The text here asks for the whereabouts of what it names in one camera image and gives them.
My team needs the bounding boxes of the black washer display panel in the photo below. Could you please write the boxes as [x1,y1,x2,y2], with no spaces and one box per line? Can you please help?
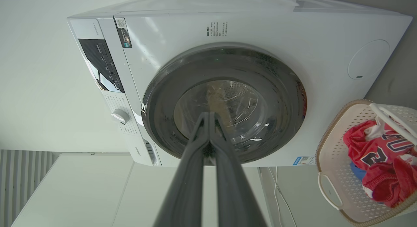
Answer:
[78,38,125,93]

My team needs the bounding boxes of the round white filter cover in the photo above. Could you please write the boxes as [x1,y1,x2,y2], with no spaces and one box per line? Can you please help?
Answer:
[347,39,391,80]

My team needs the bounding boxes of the thin white floor cable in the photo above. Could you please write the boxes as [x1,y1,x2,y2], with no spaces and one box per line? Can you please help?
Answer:
[267,167,297,227]

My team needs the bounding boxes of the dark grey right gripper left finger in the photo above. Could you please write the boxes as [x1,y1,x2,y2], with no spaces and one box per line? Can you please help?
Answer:
[152,112,211,227]

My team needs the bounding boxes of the white window blinds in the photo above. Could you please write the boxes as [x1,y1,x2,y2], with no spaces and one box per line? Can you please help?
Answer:
[0,150,56,227]

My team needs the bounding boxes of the blue garment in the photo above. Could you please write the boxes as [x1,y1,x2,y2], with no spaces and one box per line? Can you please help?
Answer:
[350,161,368,182]

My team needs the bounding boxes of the white perforated laundry basket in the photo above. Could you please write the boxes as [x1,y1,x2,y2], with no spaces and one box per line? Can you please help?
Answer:
[315,99,417,227]

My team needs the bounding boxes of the blue energy label sticker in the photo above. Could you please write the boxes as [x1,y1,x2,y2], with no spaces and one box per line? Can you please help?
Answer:
[292,155,316,166]

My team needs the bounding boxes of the round dark glass washer door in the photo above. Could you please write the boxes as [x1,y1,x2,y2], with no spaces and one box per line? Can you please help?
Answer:
[141,43,308,164]

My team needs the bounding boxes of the black QR code sticker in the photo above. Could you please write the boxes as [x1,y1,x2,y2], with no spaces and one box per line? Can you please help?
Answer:
[114,17,133,49]

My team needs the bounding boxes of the white front-load washing machine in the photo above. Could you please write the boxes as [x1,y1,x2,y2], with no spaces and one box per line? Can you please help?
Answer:
[67,0,413,167]

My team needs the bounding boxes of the red basketball jersey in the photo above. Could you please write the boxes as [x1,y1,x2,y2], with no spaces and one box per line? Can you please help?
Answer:
[343,119,417,208]

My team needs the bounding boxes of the white metal rack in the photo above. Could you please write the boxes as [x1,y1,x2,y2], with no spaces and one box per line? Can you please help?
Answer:
[12,153,271,227]

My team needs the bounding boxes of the stainless steel washer drum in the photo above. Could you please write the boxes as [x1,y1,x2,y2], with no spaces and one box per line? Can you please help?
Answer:
[173,80,268,143]

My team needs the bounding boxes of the silver washer control knob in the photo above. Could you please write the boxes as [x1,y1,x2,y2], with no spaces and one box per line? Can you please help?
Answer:
[111,109,130,125]

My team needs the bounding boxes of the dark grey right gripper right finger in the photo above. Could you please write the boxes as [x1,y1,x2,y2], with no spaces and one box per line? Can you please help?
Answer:
[208,112,268,227]

